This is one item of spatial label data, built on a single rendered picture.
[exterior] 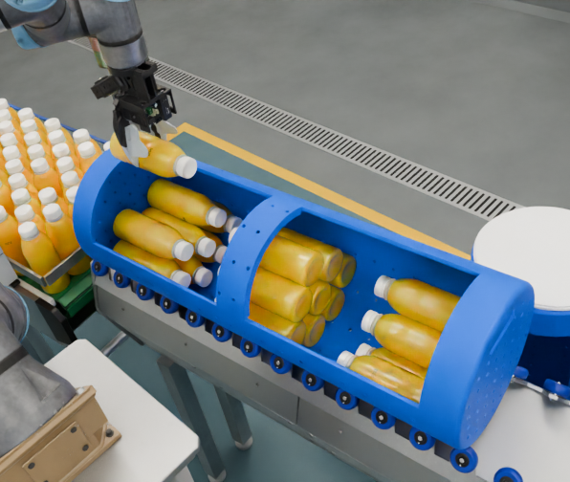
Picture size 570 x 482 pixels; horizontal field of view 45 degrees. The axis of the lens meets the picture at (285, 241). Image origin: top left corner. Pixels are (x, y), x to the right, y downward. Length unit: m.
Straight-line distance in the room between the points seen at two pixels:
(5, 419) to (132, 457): 0.19
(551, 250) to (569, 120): 2.27
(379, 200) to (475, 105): 0.88
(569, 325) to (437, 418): 0.39
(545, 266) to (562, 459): 0.35
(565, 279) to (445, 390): 0.43
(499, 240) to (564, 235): 0.12
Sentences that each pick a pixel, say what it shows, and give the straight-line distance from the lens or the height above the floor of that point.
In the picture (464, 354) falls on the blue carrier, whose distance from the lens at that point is 1.00.
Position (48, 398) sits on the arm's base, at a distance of 0.98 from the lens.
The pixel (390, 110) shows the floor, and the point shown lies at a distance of 3.69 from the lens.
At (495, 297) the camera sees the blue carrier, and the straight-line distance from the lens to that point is 1.04.
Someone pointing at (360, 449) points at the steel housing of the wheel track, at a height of 0.86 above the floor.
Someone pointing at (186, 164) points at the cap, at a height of 1.29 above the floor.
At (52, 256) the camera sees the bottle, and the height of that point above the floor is 1.00.
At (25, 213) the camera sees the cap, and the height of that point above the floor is 1.09.
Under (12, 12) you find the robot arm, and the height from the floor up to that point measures 1.65.
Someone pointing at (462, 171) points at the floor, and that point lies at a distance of 3.26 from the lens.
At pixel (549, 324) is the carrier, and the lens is 1.33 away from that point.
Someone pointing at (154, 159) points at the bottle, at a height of 1.30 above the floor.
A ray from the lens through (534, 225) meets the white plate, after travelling 1.45.
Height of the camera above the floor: 2.01
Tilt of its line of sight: 43 degrees down
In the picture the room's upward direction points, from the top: 11 degrees counter-clockwise
